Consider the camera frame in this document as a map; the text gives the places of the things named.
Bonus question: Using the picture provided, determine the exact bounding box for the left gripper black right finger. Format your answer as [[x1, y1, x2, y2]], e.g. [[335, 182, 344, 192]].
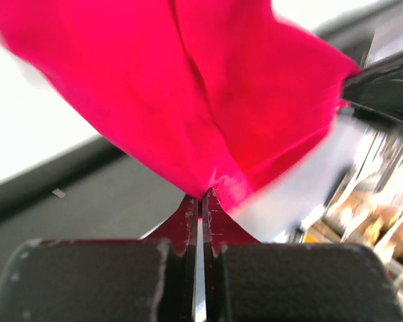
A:
[[201, 191, 403, 321]]

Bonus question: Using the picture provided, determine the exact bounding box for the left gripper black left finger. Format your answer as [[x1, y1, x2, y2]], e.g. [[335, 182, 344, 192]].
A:
[[0, 197, 198, 321]]

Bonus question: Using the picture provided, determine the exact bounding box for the crimson red t-shirt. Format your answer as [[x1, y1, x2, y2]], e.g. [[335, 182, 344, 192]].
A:
[[0, 1, 359, 212]]

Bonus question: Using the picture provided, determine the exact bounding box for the black base mounting strip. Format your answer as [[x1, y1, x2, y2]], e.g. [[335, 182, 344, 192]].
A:
[[0, 138, 183, 269]]

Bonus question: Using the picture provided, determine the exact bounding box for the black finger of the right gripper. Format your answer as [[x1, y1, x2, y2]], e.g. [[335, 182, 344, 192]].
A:
[[343, 51, 403, 126]]

